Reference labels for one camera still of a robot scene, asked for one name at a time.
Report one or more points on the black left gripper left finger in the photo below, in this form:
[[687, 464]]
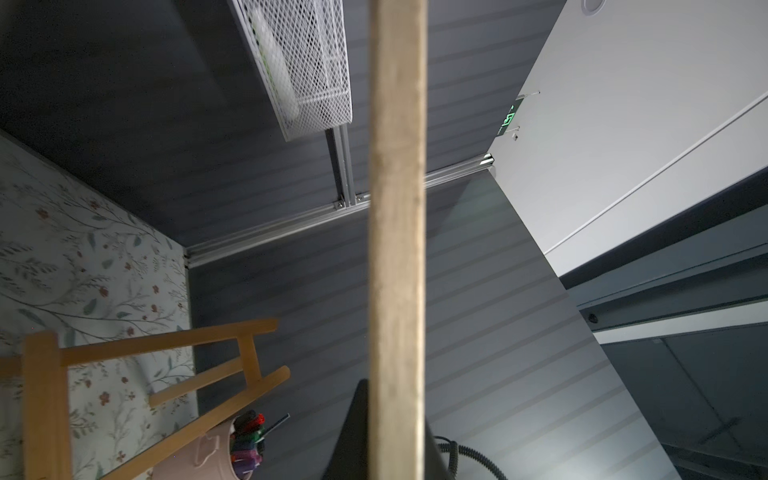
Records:
[[349, 460]]

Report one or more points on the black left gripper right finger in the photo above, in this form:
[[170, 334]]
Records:
[[435, 467]]

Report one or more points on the plywood board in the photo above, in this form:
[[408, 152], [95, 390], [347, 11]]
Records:
[[397, 239]]

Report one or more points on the pink pen cup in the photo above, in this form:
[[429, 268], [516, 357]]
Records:
[[235, 449]]

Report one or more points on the floral table mat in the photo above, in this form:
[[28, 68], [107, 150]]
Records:
[[75, 263]]

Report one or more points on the white mesh wall basket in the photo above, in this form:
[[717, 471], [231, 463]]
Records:
[[300, 51]]

